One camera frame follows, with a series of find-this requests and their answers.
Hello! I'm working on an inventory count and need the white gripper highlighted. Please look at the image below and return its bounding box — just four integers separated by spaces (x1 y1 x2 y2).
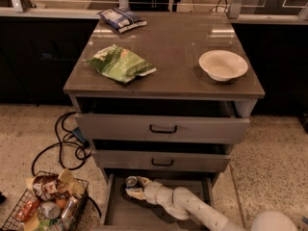
126 176 163 205

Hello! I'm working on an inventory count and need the blue pepsi can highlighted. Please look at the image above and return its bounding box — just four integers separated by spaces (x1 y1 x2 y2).
125 176 139 189

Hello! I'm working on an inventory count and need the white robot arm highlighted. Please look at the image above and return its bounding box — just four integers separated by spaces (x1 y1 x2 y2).
126 176 297 231

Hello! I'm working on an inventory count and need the bottom drawer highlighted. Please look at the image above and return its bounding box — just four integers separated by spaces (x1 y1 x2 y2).
98 172 214 231

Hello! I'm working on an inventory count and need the drawer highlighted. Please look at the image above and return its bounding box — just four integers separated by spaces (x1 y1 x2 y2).
92 141 230 172
76 98 249 144
98 172 214 231

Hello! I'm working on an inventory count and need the middle drawer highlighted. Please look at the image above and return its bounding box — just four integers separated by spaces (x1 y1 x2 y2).
92 141 230 172

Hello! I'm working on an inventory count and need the metallic can in basket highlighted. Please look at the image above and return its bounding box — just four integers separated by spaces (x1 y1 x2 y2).
61 195 81 219

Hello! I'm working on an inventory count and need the top drawer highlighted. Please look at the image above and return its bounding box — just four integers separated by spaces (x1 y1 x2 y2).
76 98 249 144

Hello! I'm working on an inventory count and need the grey drawer cabinet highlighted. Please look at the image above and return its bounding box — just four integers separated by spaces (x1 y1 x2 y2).
63 12 266 231

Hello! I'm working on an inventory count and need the silver can in basket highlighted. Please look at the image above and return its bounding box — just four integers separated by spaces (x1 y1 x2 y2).
40 201 61 219

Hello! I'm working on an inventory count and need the brown snack bag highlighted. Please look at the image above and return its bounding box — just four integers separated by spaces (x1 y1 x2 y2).
25 168 85 202

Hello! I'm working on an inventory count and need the red snack packet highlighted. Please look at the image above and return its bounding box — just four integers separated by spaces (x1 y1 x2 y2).
15 199 40 222

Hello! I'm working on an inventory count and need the green chip bag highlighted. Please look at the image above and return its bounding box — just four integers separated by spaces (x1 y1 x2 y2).
86 44 156 84

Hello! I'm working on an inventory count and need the white bowl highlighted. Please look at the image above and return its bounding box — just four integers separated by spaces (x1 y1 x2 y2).
199 50 248 82

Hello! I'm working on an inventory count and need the blue white chip bag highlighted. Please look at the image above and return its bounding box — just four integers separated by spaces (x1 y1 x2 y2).
98 7 147 33

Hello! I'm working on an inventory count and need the black wire basket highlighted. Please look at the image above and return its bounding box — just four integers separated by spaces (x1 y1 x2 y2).
1 171 89 231

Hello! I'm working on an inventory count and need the black floor cable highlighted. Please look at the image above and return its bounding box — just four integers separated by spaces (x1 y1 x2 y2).
31 111 103 218

